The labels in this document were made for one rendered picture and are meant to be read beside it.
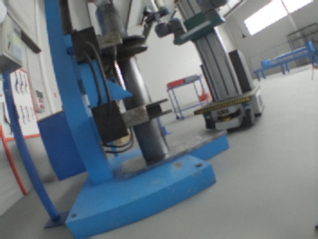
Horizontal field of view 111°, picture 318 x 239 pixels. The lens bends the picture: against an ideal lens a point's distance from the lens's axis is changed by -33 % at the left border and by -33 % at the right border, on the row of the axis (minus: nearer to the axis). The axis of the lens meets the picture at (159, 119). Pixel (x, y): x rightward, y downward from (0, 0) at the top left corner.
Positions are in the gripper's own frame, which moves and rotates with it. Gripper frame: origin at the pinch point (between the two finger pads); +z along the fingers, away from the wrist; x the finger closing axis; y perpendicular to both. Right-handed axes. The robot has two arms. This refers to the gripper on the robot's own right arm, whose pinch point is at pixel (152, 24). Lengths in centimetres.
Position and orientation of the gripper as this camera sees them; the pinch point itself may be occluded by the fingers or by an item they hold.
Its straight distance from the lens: 161.9
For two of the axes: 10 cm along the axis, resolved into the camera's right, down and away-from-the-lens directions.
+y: 6.4, 1.4, 7.6
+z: 1.9, 9.3, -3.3
